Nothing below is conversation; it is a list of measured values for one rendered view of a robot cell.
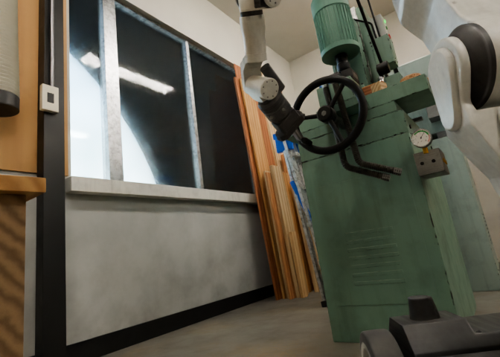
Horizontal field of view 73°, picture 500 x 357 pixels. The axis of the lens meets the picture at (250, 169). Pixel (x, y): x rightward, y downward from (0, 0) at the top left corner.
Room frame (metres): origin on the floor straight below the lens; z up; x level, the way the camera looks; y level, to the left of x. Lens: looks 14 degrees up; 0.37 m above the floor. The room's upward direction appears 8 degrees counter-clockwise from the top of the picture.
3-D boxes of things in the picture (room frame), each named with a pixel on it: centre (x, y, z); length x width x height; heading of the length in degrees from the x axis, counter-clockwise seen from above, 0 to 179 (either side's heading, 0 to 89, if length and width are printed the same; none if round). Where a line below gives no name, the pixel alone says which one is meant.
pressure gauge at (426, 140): (1.11, -0.59, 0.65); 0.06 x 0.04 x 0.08; 55
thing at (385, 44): (1.52, -0.74, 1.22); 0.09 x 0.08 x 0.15; 145
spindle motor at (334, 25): (1.43, -0.49, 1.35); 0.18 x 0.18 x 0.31
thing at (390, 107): (1.38, -0.46, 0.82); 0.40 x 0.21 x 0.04; 55
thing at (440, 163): (1.16, -0.63, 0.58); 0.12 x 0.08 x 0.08; 145
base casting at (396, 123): (1.53, -0.56, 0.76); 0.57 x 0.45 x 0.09; 145
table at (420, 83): (1.33, -0.45, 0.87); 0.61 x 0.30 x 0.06; 55
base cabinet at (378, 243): (1.53, -0.56, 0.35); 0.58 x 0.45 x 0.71; 145
